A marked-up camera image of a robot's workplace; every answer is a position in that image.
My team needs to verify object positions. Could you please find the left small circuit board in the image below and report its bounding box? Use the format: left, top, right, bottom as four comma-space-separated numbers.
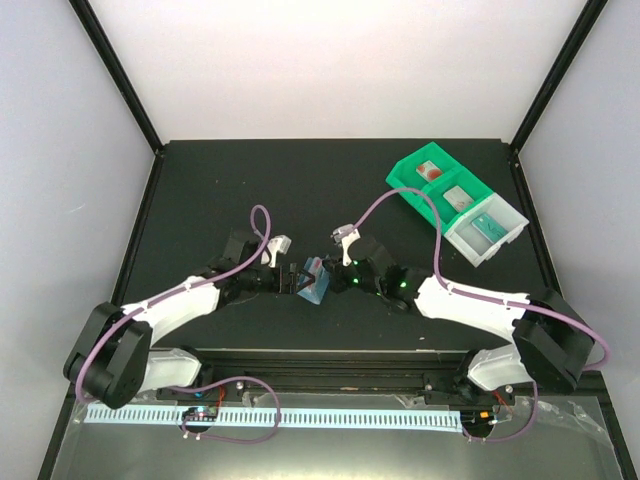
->
182, 406, 218, 422

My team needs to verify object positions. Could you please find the black front rail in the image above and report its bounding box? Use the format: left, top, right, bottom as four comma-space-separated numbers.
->
189, 348, 481, 396

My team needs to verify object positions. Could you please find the red dot card in bin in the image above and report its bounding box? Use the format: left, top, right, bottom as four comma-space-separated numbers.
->
416, 161, 443, 183

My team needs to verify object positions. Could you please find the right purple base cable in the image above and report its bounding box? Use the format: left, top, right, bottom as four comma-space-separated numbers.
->
460, 384, 544, 445

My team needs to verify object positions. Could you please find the blue card holder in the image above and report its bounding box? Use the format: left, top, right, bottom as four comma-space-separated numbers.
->
297, 257, 329, 305

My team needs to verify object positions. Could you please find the white slotted cable duct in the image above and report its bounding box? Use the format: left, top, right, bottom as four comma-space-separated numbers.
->
84, 404, 462, 433

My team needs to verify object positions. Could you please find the white card in bin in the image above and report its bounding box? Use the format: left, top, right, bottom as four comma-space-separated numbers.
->
443, 186, 474, 212

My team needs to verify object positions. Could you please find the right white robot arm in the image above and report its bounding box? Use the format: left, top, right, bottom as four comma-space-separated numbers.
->
322, 236, 596, 403

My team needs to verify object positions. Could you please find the right black frame post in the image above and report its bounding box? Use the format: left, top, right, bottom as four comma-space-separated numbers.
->
510, 0, 608, 154

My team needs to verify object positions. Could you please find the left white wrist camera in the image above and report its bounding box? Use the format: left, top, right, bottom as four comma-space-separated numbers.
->
261, 235, 291, 268

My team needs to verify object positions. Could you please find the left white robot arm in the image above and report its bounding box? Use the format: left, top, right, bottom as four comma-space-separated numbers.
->
63, 231, 316, 409

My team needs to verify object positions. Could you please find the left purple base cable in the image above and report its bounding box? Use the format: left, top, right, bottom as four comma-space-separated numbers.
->
169, 377, 282, 446

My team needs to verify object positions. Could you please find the black frame post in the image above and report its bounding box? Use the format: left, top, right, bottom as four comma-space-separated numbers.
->
69, 0, 164, 155
510, 0, 608, 154

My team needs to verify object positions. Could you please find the teal card in bin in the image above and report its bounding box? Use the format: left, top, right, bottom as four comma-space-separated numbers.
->
471, 213, 507, 244

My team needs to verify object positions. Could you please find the clear white bin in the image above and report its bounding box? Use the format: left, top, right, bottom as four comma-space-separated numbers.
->
444, 193, 529, 267

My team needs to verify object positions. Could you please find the left black frame post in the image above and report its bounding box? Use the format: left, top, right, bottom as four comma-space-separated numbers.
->
69, 0, 164, 155

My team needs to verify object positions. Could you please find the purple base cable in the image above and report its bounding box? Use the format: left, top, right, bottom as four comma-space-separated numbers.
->
460, 384, 544, 445
169, 377, 282, 446

